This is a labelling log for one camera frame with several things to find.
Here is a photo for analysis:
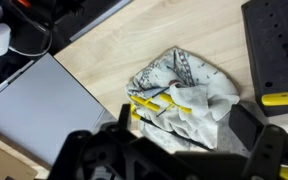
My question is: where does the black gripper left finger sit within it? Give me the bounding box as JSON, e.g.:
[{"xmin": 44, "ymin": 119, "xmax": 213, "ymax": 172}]
[{"xmin": 47, "ymin": 103, "xmax": 185, "ymax": 180}]

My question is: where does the large yellow T-handle hex key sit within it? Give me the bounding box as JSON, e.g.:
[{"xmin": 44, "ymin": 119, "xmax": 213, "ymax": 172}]
[{"xmin": 129, "ymin": 102, "xmax": 215, "ymax": 152}]

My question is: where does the white table cabinet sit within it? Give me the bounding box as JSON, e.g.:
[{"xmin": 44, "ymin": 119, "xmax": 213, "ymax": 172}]
[{"xmin": 0, "ymin": 0, "xmax": 133, "ymax": 168}]

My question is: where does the white cabinet wooden top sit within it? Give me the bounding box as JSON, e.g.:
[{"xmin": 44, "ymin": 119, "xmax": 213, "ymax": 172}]
[{"xmin": 0, "ymin": 137, "xmax": 39, "ymax": 180}]

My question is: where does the black wedge hex key stand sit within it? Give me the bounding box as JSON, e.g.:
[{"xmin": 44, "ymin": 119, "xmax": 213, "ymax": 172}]
[{"xmin": 241, "ymin": 0, "xmax": 288, "ymax": 118}]

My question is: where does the white printed cloth rag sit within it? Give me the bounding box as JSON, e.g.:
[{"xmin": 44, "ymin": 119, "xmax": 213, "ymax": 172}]
[{"xmin": 125, "ymin": 46, "xmax": 241, "ymax": 151}]

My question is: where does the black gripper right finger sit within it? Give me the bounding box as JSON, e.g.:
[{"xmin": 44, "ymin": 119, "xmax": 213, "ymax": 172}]
[{"xmin": 228, "ymin": 104, "xmax": 288, "ymax": 180}]

